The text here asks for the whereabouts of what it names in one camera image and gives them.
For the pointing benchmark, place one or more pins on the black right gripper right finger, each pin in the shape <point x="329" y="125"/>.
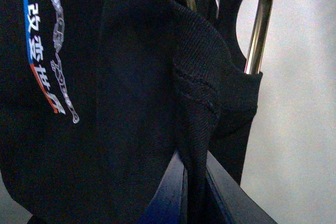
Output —
<point x="226" y="202"/>

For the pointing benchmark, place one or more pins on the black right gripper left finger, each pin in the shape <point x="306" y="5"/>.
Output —
<point x="169" y="204"/>

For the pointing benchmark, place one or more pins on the black printed t-shirt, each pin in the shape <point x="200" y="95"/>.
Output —
<point x="97" y="96"/>

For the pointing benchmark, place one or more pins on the gold metal clothes hanger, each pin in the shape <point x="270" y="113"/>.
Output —
<point x="258" y="36"/>

